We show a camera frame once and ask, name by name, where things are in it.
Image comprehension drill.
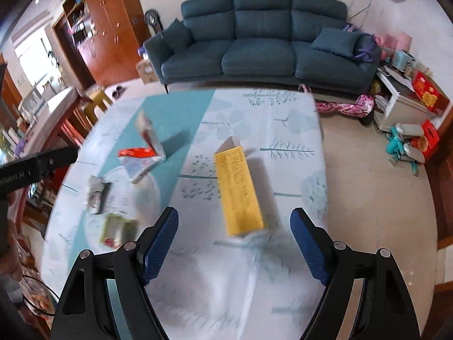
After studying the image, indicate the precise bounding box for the teal exercise stepper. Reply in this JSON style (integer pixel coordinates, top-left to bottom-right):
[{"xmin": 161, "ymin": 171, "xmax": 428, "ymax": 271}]
[{"xmin": 385, "ymin": 123, "xmax": 425, "ymax": 177}]

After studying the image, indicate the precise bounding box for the cardboard box on floor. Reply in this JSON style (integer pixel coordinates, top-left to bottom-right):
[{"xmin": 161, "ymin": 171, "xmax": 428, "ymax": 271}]
[{"xmin": 136, "ymin": 59, "xmax": 159, "ymax": 84}]

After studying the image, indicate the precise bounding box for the wooden cabinet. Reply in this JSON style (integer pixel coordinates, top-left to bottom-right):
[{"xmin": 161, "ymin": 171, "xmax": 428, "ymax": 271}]
[{"xmin": 53, "ymin": 0, "xmax": 151, "ymax": 90}]

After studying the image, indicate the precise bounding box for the red white torn carton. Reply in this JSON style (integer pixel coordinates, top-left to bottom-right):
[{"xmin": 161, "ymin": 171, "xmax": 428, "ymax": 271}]
[{"xmin": 117, "ymin": 110, "xmax": 166, "ymax": 184}]

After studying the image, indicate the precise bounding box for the white foil wrapper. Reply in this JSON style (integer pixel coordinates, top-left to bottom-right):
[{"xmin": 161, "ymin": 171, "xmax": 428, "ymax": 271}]
[{"xmin": 85, "ymin": 175, "xmax": 112, "ymax": 214}]

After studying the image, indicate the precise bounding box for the brown wooden door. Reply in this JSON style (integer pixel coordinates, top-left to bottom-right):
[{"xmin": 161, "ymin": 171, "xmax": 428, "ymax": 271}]
[{"xmin": 425, "ymin": 110, "xmax": 453, "ymax": 249}]

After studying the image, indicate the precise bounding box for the dark teal sofa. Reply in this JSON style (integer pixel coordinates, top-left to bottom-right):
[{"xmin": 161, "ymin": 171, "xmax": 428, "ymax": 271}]
[{"xmin": 144, "ymin": 0, "xmax": 382, "ymax": 95}]

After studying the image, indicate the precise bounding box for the white low cabinet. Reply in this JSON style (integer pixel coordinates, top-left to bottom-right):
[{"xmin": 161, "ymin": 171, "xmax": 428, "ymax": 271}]
[{"xmin": 374, "ymin": 71, "xmax": 429, "ymax": 132}]

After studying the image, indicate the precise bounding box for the person left hand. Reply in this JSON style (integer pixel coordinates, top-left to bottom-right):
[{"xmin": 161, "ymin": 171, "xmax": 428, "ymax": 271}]
[{"xmin": 0, "ymin": 219, "xmax": 23, "ymax": 282}]

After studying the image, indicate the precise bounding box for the green small snack packet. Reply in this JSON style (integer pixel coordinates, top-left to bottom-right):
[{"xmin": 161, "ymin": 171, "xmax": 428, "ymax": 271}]
[{"xmin": 100, "ymin": 213, "xmax": 138, "ymax": 249}]

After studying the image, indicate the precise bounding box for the long wooden side table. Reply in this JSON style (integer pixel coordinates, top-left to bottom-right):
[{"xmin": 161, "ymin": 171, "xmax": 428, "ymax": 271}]
[{"xmin": 14, "ymin": 86, "xmax": 95, "ymax": 171}]

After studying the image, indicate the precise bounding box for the red gift box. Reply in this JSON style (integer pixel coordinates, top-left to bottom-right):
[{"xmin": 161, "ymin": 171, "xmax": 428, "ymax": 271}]
[{"xmin": 412, "ymin": 71, "xmax": 450, "ymax": 116}]

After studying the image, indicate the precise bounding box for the small red gift bag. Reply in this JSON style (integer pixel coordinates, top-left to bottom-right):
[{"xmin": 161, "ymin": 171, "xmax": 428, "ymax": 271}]
[{"xmin": 411, "ymin": 120, "xmax": 440, "ymax": 161}]

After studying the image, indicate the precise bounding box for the leaf pattern tablecloth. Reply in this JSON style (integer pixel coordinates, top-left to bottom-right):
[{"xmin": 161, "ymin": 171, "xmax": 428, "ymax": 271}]
[{"xmin": 40, "ymin": 88, "xmax": 327, "ymax": 339}]

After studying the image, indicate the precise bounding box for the yellow long carton box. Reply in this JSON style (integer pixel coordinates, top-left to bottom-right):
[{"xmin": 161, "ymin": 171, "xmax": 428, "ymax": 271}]
[{"xmin": 214, "ymin": 137, "xmax": 265, "ymax": 237}]

